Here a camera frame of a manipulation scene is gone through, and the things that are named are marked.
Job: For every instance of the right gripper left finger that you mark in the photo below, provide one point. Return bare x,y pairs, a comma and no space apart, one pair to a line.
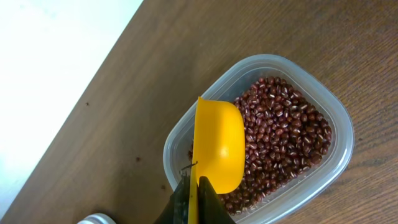
176,210

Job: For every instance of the yellow plastic measuring scoop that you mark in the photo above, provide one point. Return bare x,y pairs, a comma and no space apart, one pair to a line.
218,150

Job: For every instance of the red adzuki beans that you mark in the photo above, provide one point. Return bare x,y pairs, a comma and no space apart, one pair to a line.
285,136

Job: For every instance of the clear plastic food container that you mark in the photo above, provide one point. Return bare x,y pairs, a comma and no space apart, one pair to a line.
308,185

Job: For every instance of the white digital kitchen scale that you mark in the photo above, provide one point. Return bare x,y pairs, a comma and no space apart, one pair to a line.
97,218

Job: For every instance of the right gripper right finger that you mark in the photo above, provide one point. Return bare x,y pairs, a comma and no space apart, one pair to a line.
210,208

